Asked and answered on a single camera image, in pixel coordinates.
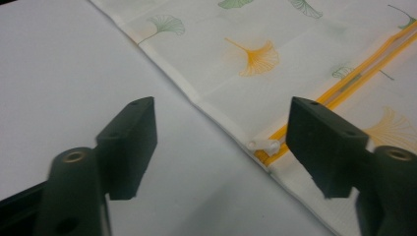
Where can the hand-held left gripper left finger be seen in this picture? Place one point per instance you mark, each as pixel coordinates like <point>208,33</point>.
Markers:
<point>126,147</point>

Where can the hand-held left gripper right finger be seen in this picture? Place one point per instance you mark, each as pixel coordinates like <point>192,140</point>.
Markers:
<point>331,147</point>

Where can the white leaf-print zipper bag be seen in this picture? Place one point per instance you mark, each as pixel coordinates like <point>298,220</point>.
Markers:
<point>236,62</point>

